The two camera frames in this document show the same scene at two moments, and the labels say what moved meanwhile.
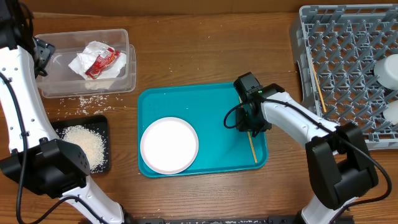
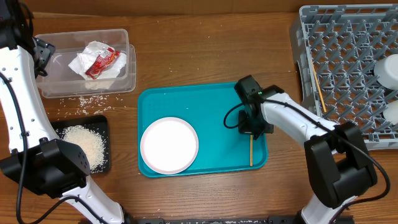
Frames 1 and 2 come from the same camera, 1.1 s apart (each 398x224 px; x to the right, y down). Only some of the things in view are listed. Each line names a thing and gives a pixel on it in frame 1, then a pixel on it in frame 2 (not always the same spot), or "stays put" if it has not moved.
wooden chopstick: [249, 136] to [251, 150]
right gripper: [243, 127] stays put
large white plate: [168, 145] stays put
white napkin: [82, 59] stays put
